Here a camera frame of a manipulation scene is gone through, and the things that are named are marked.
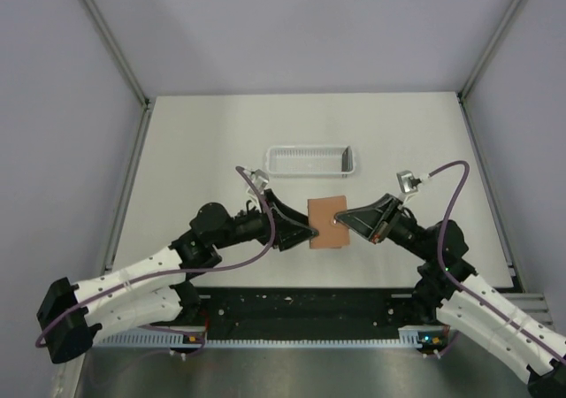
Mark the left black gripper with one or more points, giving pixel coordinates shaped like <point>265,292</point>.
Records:
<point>287,234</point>

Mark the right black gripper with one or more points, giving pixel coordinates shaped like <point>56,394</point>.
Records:
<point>374,220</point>

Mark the brown leather card holder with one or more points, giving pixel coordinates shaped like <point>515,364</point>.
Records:
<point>321,216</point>

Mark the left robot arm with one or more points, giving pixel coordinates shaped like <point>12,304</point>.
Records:
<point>158,289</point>

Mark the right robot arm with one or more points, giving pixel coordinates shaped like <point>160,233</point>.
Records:
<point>451,292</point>

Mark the white plastic basket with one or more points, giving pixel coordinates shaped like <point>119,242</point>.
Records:
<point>306,161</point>

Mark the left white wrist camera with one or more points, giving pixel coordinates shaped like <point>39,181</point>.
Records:
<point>257,181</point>

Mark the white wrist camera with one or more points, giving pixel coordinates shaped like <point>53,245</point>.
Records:
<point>408,184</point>
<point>257,181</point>

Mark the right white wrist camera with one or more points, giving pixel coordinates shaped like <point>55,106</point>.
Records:
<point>408,184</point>

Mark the left aluminium frame post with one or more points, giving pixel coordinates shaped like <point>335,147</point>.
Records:
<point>116,54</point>

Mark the aluminium frame post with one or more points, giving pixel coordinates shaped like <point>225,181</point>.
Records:
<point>116,54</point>
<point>493,44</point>

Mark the right aluminium frame post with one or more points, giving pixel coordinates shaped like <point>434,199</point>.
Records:
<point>493,44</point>

